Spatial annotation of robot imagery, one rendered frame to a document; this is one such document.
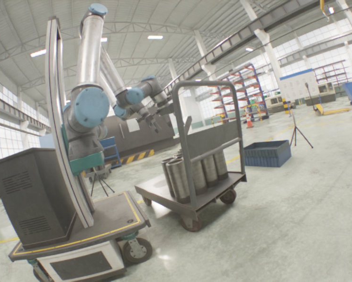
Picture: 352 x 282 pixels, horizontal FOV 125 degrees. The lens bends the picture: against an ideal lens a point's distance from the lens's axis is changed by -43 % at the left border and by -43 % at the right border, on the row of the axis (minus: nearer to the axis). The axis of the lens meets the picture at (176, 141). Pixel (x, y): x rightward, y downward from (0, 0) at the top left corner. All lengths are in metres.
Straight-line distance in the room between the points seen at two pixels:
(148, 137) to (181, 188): 6.24
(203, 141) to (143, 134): 6.30
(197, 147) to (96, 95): 0.56
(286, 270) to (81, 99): 1.13
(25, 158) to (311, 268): 1.44
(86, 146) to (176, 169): 0.53
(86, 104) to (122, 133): 6.29
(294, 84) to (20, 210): 8.73
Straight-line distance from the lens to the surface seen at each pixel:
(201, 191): 1.11
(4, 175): 1.03
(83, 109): 0.63
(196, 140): 0.87
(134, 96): 0.85
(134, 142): 7.01
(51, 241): 1.03
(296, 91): 8.36
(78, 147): 0.79
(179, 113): 0.78
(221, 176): 1.27
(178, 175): 0.99
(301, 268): 0.89
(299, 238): 1.03
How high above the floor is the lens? 0.72
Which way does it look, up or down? 4 degrees down
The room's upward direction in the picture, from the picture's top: 15 degrees counter-clockwise
